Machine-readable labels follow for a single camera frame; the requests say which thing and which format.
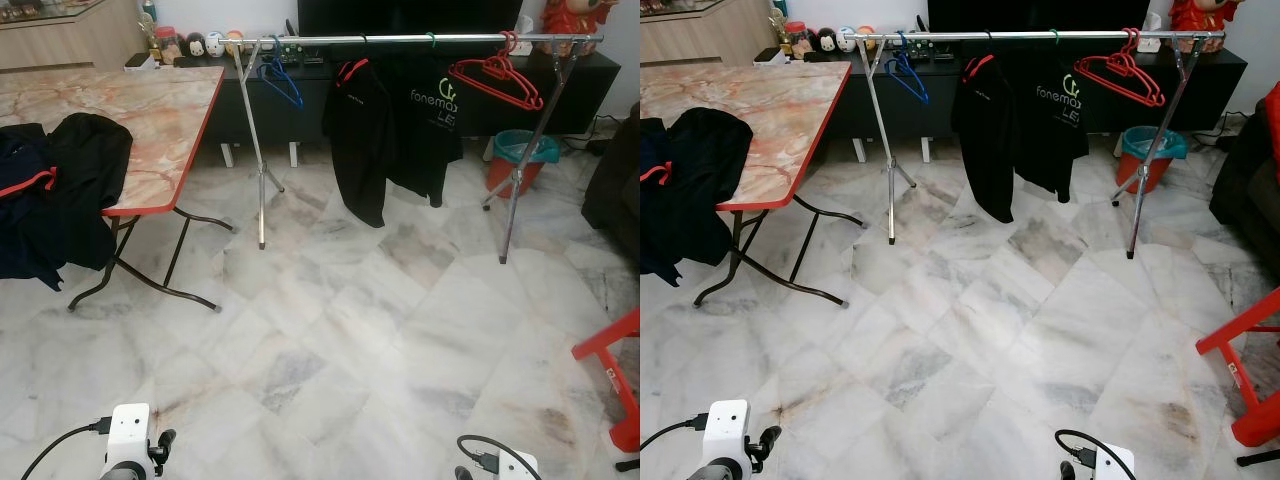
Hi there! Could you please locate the plain black polo shirt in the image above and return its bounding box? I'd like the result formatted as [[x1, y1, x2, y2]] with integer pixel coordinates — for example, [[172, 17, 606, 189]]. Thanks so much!
[[668, 107, 755, 269], [48, 113, 134, 273]]

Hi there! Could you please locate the black shirt red collar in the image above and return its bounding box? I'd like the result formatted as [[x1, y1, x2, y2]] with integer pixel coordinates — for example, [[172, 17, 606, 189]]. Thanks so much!
[[321, 57, 397, 230], [950, 53, 1021, 224]]

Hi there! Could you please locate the navy shirt red collar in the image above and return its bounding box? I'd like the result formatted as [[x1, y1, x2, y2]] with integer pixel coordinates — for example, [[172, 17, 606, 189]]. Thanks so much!
[[640, 117, 686, 288], [0, 123, 63, 291]]

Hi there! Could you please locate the dark sofa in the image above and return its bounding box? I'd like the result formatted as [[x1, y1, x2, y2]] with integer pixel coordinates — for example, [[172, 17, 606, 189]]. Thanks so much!
[[1208, 80, 1280, 281], [582, 100, 641, 263]]

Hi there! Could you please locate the red waste bin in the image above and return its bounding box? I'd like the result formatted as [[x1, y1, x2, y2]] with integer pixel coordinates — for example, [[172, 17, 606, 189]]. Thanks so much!
[[1115, 152, 1173, 195], [487, 155, 546, 199]]

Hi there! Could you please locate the marble top folding table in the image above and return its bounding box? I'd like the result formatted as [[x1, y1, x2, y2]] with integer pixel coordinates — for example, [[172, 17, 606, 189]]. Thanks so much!
[[640, 58, 867, 308], [0, 64, 236, 314]]

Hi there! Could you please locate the black fonemax print shirt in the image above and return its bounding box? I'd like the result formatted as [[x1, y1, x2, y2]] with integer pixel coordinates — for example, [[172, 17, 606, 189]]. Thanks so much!
[[1010, 45, 1091, 204], [383, 48, 464, 209]]

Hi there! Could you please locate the black television console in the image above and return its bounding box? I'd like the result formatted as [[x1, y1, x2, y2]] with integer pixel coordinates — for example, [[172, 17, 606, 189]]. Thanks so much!
[[175, 48, 622, 169], [800, 45, 1249, 164]]

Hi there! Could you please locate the blue plastic hangers bunch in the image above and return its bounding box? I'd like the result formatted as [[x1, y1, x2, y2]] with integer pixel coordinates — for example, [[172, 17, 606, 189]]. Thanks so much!
[[257, 40, 305, 110], [883, 35, 931, 106]]

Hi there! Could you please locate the red cushion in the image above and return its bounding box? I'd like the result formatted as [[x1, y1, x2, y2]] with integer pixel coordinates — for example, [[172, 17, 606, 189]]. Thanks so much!
[[1264, 82, 1280, 183]]

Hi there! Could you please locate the light wooden cabinet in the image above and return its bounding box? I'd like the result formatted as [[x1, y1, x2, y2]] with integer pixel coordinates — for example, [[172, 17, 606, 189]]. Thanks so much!
[[0, 0, 147, 73], [640, 0, 773, 69]]

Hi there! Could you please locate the red plastic hangers bunch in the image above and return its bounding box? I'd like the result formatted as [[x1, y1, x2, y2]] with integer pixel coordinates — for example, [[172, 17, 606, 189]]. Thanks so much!
[[1074, 27, 1167, 109], [448, 30, 546, 113]]

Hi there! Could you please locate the silver metal clothes rack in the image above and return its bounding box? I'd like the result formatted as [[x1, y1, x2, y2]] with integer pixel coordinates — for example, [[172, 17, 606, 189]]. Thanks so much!
[[842, 28, 1227, 261], [217, 32, 606, 265]]

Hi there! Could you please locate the black flat screen television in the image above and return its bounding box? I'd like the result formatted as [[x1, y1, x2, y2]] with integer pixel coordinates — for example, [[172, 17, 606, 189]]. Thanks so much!
[[927, 0, 1149, 38], [298, 0, 525, 41]]

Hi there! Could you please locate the red buddha statue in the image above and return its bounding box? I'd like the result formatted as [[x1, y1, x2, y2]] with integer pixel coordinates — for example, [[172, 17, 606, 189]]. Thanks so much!
[[540, 0, 607, 57], [1168, 0, 1246, 54]]

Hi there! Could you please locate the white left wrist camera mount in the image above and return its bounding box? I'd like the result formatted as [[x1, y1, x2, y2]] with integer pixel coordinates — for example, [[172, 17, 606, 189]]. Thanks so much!
[[702, 400, 751, 469], [103, 403, 154, 473]]

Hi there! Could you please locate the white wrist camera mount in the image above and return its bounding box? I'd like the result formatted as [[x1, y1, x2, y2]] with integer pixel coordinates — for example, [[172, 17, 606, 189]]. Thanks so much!
[[1095, 443, 1137, 480], [702, 400, 751, 469], [497, 451, 542, 480], [103, 403, 154, 473]]

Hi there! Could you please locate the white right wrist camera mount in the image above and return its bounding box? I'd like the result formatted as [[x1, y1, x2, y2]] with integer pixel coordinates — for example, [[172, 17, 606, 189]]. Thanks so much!
[[1095, 443, 1137, 480], [497, 451, 542, 480]]

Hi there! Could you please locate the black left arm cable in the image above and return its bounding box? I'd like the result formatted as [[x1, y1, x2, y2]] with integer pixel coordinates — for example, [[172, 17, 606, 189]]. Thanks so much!
[[640, 413, 713, 453], [20, 418, 113, 480]]

